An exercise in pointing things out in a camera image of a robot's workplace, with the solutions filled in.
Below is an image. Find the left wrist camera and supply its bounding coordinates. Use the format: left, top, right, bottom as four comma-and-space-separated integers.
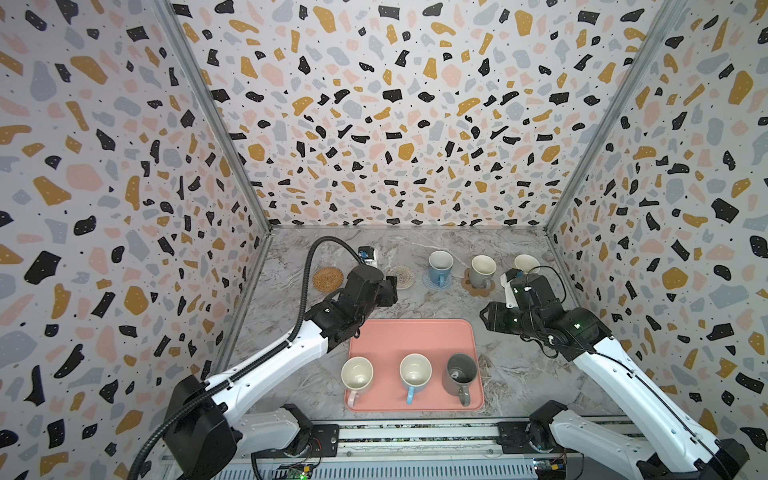
357, 245, 378, 268

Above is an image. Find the woven rattan coaster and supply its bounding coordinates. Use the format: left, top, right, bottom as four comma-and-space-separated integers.
312, 267, 344, 293

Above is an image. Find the left circuit board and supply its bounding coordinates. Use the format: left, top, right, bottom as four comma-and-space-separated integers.
284, 464, 315, 480

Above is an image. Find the pink rectangular tray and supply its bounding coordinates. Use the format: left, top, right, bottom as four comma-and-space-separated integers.
344, 319, 485, 412

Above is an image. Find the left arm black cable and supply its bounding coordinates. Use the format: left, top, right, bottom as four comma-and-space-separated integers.
127, 235, 364, 480

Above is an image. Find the light green mug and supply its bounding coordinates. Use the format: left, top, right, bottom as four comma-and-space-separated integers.
514, 254, 541, 274

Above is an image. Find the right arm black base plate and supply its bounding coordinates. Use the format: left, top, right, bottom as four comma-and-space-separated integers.
496, 421, 575, 455

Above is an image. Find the beige braided round coaster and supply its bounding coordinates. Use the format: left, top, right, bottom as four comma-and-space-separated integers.
391, 265, 415, 290

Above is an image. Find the brown paw shaped coaster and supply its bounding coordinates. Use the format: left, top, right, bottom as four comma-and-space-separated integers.
461, 270, 495, 297

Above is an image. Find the cream mug grey handle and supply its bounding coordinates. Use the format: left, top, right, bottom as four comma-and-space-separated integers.
469, 255, 497, 290

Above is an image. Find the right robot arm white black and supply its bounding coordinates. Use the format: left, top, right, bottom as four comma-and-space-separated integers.
480, 275, 749, 479

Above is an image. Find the grey mug blue handle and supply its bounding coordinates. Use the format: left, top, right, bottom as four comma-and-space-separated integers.
428, 250, 454, 284

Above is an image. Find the cream mug pink handle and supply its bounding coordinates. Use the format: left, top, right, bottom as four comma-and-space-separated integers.
341, 356, 374, 408

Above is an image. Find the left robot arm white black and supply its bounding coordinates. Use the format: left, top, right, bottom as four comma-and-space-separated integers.
163, 265, 397, 479

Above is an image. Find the blue grey woven coaster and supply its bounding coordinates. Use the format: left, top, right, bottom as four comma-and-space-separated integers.
422, 272, 453, 291

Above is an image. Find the aluminium mounting rail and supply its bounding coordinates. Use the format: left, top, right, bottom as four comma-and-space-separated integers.
158, 416, 673, 480

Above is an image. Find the circuit board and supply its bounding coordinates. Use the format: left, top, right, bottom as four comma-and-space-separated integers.
533, 458, 568, 480
284, 464, 315, 480

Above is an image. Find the dark grey mug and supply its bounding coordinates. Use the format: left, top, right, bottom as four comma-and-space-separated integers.
442, 353, 478, 407

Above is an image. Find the cream mug blue handle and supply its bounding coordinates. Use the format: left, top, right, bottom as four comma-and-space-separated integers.
399, 353, 433, 405

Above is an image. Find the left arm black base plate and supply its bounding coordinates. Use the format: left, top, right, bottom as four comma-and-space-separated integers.
254, 424, 340, 462

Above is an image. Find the right circuit board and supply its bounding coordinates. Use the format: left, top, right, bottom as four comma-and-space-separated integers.
533, 458, 568, 480

